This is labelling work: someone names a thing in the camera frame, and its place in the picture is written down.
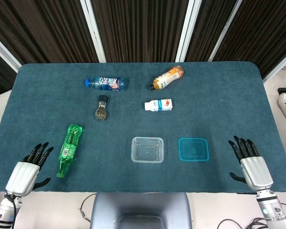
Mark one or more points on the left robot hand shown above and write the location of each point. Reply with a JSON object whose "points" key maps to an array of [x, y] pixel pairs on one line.
{"points": [[22, 177]]}

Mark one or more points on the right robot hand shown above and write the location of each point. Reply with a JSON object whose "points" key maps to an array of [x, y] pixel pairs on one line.
{"points": [[256, 171]]}

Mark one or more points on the blue translucent lid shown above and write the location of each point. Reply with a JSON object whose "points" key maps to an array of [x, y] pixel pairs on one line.
{"points": [[193, 149]]}

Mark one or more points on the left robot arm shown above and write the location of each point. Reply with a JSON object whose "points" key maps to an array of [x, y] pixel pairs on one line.
{"points": [[4, 210]]}

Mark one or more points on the clear plastic container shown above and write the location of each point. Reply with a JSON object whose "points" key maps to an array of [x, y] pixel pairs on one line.
{"points": [[147, 150]]}

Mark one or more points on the green plastic bottle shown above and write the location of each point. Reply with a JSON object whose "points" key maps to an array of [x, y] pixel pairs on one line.
{"points": [[70, 148]]}

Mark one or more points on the teal table cloth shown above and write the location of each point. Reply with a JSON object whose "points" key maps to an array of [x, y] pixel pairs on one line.
{"points": [[205, 107]]}

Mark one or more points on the glass pepper grinder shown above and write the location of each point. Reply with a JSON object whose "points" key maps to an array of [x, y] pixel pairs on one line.
{"points": [[101, 111]]}

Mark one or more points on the dark slatted partition panel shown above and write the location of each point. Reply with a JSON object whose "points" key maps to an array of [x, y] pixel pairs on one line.
{"points": [[205, 28], [0, 76], [43, 28], [140, 28], [264, 28]]}

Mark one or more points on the white milk bottle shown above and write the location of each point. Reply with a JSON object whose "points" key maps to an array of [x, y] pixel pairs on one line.
{"points": [[159, 105]]}

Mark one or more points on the grey robot torso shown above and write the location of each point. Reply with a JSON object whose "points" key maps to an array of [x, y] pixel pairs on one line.
{"points": [[140, 205]]}

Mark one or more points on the blue label water bottle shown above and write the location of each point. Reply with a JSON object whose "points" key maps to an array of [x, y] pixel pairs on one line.
{"points": [[107, 83]]}

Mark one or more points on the orange tea bottle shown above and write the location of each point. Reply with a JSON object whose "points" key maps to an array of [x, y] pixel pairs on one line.
{"points": [[168, 77]]}

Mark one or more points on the white partition post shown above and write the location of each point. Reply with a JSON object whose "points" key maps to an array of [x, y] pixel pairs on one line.
{"points": [[225, 31], [280, 64], [93, 31], [4, 53], [185, 31]]}

